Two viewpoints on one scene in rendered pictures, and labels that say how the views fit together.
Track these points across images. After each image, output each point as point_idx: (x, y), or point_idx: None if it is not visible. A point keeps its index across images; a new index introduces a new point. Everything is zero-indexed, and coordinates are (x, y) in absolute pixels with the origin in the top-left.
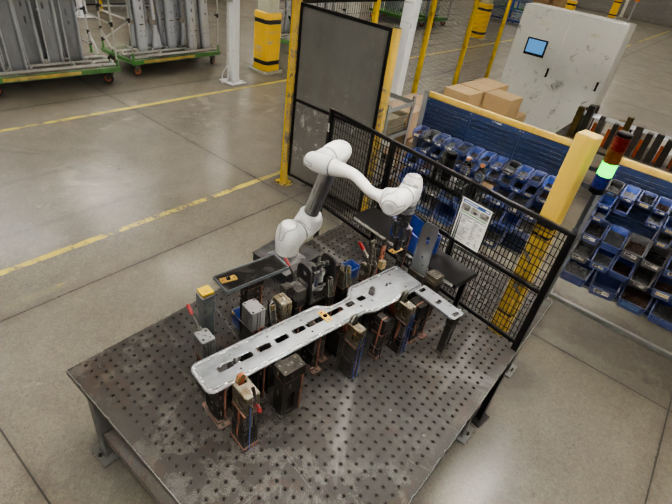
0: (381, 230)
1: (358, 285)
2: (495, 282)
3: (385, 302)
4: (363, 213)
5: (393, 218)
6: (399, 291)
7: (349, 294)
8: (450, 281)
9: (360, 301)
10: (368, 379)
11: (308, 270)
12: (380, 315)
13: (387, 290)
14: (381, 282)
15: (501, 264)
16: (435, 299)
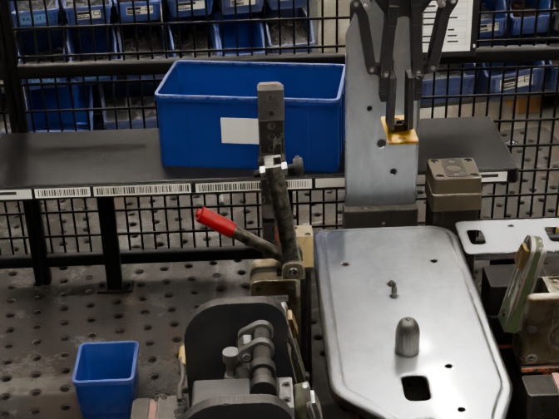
0: (128, 172)
1: (340, 359)
2: (554, 105)
3: (482, 340)
4: (1, 165)
5: (358, 0)
6: (447, 283)
7: (373, 407)
8: (492, 167)
9: (433, 398)
10: None
11: (269, 412)
12: (538, 388)
13: (422, 306)
14: (370, 299)
15: (557, 38)
16: (539, 234)
